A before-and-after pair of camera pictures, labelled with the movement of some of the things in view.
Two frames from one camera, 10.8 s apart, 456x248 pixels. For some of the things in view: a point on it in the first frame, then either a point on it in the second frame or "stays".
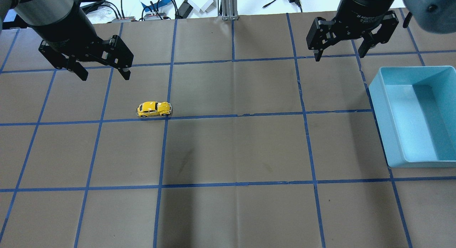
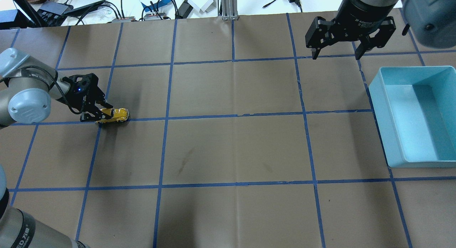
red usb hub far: [154, 17] stays
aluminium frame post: [229, 0] stays
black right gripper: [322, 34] stays
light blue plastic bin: [415, 108] stays
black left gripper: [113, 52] -> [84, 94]
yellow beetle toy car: [149, 108] -> [119, 114]
